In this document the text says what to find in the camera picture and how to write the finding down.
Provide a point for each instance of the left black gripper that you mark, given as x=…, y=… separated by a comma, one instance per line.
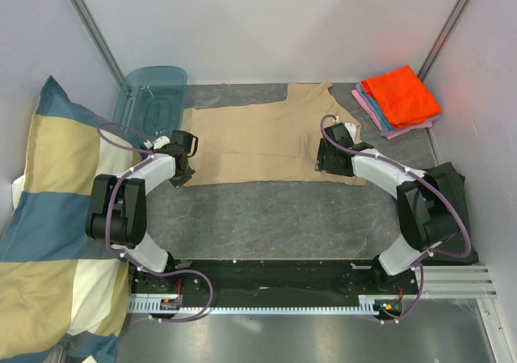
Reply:
x=182, y=180

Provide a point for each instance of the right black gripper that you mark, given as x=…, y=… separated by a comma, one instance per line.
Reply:
x=322, y=162

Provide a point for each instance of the beige t shirt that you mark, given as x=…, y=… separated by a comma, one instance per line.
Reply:
x=275, y=141

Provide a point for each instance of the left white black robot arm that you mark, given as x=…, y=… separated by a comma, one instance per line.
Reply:
x=117, y=213

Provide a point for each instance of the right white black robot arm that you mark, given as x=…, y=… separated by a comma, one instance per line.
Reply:
x=431, y=205

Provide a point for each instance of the blue plastic bin lid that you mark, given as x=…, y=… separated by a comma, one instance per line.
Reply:
x=152, y=100

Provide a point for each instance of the pink folded t shirt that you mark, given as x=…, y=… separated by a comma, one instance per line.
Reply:
x=384, y=132

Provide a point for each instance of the orange folded t shirt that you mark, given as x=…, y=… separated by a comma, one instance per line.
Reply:
x=402, y=97

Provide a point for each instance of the dark striped folded garment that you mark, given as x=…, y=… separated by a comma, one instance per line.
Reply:
x=450, y=184

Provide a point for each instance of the aluminium floor rails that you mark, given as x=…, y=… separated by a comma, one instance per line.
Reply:
x=462, y=282

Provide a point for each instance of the blue beige striped pillow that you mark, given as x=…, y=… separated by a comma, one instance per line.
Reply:
x=58, y=287

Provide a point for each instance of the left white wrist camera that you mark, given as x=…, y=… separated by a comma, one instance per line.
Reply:
x=157, y=144

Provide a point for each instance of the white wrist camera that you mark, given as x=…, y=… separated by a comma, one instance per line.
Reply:
x=351, y=128
x=157, y=144

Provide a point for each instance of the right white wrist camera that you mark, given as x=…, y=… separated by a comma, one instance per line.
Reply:
x=351, y=128

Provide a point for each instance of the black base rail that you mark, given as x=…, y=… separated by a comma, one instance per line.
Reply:
x=275, y=282

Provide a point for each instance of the white slotted cable duct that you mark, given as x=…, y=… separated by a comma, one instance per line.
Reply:
x=155, y=304

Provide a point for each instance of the right aluminium frame post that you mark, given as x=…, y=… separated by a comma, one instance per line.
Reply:
x=442, y=38

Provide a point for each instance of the aluminium frame post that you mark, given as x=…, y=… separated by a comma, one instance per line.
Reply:
x=442, y=38
x=92, y=28

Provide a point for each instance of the left aluminium frame post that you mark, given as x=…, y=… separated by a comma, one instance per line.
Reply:
x=92, y=28

